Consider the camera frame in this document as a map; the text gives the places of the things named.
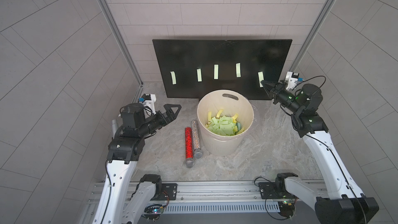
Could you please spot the right circuit board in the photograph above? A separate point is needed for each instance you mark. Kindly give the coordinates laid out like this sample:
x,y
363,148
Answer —
x,y
286,209

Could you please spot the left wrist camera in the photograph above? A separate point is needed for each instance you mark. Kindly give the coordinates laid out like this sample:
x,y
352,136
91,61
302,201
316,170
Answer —
x,y
148,101

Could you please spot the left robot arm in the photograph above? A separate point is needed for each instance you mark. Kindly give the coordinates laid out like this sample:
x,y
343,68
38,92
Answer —
x,y
139,123

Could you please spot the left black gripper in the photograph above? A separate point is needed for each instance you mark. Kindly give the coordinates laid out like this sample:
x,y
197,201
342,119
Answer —
x,y
163,115

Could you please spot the left aluminium frame post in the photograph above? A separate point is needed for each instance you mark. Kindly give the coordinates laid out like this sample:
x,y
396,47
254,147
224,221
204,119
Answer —
x,y
119,39

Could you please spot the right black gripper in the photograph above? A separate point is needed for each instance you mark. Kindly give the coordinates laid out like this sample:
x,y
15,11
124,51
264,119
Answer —
x,y
274,91

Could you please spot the discarded sticky notes pile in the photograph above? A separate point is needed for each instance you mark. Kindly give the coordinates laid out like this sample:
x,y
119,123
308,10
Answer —
x,y
223,125

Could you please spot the cream waste bin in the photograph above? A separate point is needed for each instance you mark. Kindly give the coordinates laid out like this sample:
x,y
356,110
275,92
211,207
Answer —
x,y
231,103

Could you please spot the black flat monitor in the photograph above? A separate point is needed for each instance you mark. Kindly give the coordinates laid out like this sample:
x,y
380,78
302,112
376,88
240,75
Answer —
x,y
184,57

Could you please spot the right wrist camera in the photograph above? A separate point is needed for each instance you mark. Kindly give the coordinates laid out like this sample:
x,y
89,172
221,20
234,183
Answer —
x,y
291,80

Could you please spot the left circuit board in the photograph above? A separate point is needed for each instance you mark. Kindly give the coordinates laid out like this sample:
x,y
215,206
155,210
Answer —
x,y
153,212

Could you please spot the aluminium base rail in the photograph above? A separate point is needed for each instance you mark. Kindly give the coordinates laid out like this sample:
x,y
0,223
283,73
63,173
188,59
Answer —
x,y
245,196

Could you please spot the red glitter tube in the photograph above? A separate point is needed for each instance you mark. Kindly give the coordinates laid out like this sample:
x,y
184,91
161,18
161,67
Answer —
x,y
189,148

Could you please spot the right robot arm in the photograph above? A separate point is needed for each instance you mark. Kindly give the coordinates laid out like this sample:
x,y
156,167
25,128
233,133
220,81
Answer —
x,y
344,202

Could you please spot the circuit board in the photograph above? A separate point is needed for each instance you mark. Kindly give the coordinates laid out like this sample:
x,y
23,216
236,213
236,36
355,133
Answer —
x,y
153,212
286,209

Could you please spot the aluminium frame post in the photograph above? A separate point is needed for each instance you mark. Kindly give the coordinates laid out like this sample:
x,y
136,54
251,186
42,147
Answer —
x,y
119,39
326,8

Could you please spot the green sticky note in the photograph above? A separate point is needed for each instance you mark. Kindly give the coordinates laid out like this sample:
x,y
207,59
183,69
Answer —
x,y
216,72
260,78
199,75
238,70
173,77

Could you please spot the right aluminium frame post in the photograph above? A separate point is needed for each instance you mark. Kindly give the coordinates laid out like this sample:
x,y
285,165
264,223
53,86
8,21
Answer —
x,y
326,8

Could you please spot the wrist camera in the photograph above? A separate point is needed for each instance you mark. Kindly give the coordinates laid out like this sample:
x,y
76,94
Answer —
x,y
291,80
148,101

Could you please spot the silver glitter tube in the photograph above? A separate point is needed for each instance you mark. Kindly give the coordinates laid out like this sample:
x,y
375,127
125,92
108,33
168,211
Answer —
x,y
197,151

